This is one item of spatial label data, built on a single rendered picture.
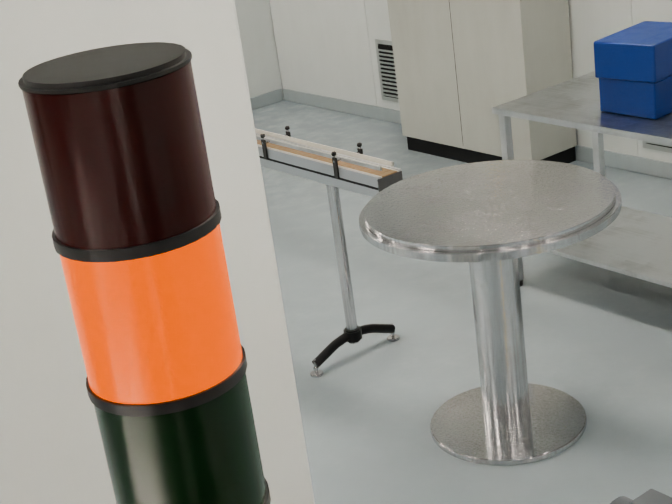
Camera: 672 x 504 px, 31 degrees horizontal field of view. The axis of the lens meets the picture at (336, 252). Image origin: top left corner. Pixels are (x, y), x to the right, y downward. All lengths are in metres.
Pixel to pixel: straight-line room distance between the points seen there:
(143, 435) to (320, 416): 4.69
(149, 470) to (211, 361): 0.04
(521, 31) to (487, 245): 3.37
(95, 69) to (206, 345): 0.09
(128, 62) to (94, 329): 0.08
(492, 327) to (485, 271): 0.22
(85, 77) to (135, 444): 0.11
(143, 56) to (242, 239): 1.77
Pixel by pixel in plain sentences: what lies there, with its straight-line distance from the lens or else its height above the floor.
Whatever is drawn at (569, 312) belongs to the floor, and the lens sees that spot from 5.74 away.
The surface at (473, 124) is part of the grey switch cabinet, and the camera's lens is 7.78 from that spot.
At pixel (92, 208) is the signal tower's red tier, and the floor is 2.31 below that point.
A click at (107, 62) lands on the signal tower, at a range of 0.36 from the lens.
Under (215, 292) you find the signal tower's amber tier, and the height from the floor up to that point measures 2.28.
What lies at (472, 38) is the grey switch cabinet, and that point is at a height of 0.83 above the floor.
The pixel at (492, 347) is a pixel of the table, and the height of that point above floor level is 0.38.
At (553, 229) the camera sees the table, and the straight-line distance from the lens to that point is 4.13.
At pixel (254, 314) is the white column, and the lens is 2.18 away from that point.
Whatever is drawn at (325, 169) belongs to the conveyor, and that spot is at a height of 0.91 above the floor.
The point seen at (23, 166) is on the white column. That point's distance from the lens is 1.91.
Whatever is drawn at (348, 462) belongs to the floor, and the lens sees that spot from 4.73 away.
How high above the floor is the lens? 2.42
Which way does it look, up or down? 21 degrees down
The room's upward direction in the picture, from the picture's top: 8 degrees counter-clockwise
